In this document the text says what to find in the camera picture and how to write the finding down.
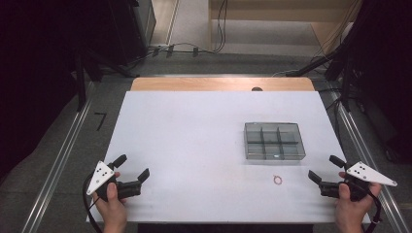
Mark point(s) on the black table grommet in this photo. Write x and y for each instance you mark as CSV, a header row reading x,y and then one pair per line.
x,y
257,89

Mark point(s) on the metal floor rail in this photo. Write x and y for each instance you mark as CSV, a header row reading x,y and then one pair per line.
x,y
58,161
359,139

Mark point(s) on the clear grey compartment box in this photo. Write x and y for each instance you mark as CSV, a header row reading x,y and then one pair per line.
x,y
274,141

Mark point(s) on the dark equipment cabinet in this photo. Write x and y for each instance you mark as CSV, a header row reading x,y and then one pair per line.
x,y
129,29

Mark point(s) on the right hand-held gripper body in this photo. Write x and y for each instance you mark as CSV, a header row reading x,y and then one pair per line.
x,y
366,173

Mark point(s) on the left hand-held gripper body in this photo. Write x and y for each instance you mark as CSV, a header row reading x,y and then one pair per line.
x,y
103,176

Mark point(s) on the person's left hand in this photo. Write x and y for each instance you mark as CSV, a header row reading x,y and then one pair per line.
x,y
112,208

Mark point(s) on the wooden table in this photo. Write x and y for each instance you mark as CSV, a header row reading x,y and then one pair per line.
x,y
210,84

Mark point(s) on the black metal stand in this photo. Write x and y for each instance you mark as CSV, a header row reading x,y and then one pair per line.
x,y
80,84
324,59

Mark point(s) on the person's right hand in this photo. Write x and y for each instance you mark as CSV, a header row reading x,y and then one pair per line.
x,y
351,210

